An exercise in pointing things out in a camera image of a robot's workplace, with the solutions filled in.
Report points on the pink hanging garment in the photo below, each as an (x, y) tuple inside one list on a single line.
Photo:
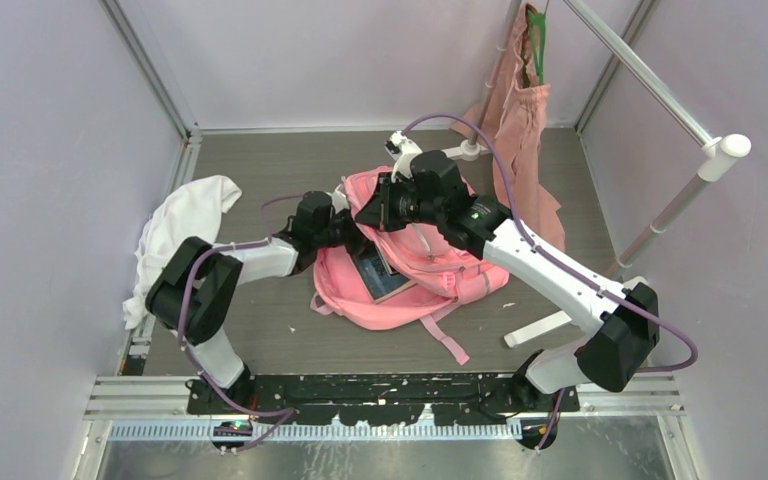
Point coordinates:
[(514, 117)]

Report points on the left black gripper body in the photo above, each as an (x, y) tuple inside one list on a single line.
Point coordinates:
[(333, 233)]

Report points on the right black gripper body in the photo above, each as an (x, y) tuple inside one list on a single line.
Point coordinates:
[(407, 208)]

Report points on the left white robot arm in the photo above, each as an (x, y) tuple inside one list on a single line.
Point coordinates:
[(193, 292)]

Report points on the white perforated cable rail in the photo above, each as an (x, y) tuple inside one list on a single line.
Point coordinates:
[(238, 430)]

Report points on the green clothes hanger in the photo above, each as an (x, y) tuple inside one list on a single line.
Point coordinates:
[(536, 29)]

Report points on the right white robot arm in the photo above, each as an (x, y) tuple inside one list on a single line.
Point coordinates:
[(619, 323)]

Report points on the white clothes rack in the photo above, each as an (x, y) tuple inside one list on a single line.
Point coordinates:
[(710, 267)]

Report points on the black book gold cover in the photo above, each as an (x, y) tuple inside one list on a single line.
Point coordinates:
[(382, 281)]

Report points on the white cloth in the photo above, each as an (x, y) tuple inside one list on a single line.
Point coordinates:
[(193, 209)]

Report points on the pink student backpack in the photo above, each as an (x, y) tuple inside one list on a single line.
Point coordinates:
[(446, 278)]

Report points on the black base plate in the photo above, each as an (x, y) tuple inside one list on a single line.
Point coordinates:
[(452, 399)]

